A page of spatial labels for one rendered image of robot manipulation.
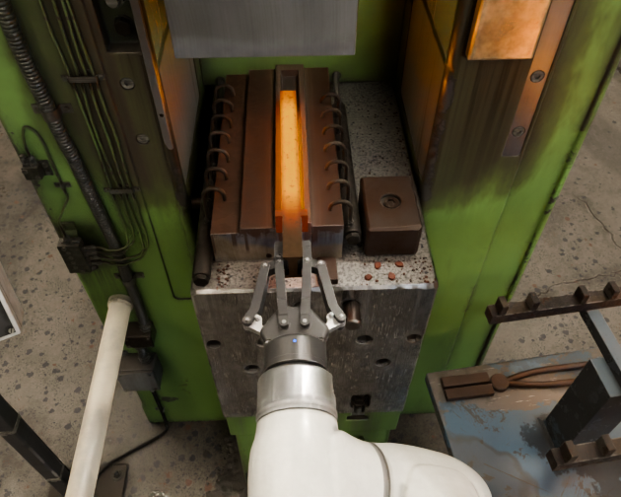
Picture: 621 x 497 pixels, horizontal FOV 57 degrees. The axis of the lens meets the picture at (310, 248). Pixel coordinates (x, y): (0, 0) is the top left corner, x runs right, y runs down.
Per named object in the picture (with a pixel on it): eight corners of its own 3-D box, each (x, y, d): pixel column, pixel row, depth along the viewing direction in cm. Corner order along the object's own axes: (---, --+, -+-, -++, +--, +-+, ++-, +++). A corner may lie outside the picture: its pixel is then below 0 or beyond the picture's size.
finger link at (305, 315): (298, 324, 69) (309, 324, 69) (303, 251, 77) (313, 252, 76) (298, 341, 73) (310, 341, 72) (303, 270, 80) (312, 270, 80)
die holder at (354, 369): (403, 412, 122) (440, 285, 88) (223, 418, 121) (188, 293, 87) (375, 219, 158) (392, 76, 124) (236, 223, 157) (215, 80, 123)
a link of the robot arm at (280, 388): (336, 438, 67) (333, 390, 71) (339, 404, 60) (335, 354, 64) (258, 441, 67) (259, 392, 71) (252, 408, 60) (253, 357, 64)
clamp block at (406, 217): (417, 255, 92) (424, 228, 87) (364, 256, 91) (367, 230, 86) (406, 202, 99) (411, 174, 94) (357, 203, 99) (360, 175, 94)
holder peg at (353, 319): (361, 330, 89) (362, 321, 87) (344, 331, 89) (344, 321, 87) (359, 309, 92) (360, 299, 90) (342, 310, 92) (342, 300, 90)
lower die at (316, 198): (341, 257, 91) (344, 221, 85) (215, 261, 91) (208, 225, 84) (327, 100, 118) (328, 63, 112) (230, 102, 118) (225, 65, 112)
